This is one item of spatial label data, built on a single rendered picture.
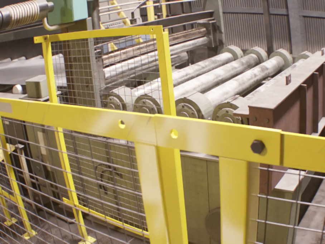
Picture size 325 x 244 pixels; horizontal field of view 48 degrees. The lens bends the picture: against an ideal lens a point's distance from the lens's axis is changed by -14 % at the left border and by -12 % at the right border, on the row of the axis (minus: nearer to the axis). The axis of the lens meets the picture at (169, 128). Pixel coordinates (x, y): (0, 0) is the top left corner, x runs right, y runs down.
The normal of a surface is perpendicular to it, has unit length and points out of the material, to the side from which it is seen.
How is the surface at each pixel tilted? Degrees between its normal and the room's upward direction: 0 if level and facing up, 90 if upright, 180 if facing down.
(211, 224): 89
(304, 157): 90
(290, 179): 0
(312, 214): 0
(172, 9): 90
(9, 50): 90
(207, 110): 73
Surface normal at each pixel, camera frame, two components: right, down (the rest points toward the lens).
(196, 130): -0.56, 0.33
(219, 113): -0.72, 0.11
